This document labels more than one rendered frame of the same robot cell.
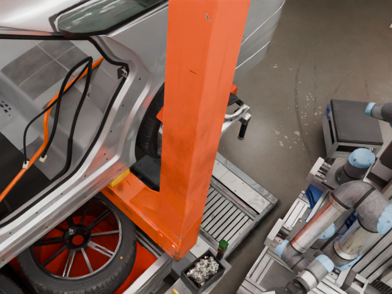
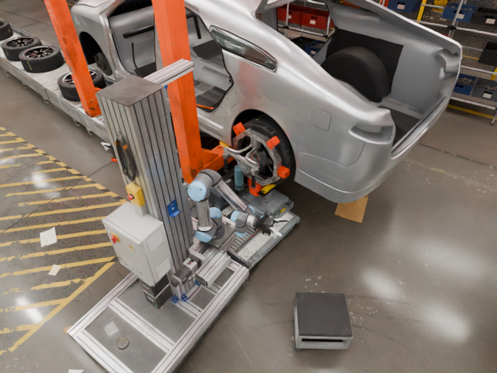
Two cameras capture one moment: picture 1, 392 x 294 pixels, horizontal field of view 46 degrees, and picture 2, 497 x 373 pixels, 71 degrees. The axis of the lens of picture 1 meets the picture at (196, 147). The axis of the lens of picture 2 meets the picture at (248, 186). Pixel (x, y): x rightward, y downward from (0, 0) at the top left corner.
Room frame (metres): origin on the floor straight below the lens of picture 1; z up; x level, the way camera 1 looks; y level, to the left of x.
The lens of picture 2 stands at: (1.90, -2.53, 2.86)
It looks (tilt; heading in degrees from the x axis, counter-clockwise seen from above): 43 degrees down; 97
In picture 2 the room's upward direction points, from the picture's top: straight up
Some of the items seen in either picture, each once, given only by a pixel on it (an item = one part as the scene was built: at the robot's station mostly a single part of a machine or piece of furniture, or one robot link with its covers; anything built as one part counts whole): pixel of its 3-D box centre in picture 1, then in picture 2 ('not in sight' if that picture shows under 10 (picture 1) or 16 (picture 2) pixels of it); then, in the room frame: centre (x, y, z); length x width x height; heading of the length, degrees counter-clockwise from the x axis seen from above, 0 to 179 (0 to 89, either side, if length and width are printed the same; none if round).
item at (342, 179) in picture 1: (351, 173); (214, 227); (1.45, -0.87, 0.87); 0.15 x 0.15 x 0.10
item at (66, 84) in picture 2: not in sight; (82, 84); (-1.25, 2.15, 0.39); 0.66 x 0.66 x 0.24
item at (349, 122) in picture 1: (348, 133); (319, 322); (2.31, -1.16, 0.17); 0.43 x 0.36 x 0.34; 5
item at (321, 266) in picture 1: (318, 269); not in sight; (0.72, -0.55, 1.21); 0.11 x 0.08 x 0.09; 137
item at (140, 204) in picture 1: (134, 191); (217, 151); (1.23, 0.30, 0.69); 0.52 x 0.17 x 0.35; 55
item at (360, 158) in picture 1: (360, 162); (213, 217); (1.44, -0.87, 0.98); 0.13 x 0.12 x 0.14; 77
